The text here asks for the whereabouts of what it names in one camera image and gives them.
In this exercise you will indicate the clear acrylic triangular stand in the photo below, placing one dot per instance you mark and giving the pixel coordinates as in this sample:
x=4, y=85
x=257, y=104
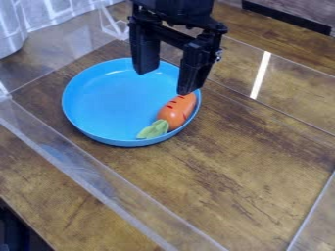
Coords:
x=115, y=28

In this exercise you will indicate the orange toy carrot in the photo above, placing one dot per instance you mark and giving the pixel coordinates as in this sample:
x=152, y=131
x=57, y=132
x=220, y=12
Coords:
x=171, y=116

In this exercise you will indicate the white patterned curtain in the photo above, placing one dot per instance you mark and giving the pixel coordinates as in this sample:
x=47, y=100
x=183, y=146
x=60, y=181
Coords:
x=24, y=16

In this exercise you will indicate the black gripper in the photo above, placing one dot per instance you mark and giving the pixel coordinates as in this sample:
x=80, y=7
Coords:
x=181, y=23

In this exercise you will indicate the dark bar at back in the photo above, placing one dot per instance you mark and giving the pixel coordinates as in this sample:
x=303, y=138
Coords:
x=285, y=17

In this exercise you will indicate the blue round tray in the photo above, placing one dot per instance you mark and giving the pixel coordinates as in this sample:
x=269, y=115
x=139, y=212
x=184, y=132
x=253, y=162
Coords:
x=109, y=102

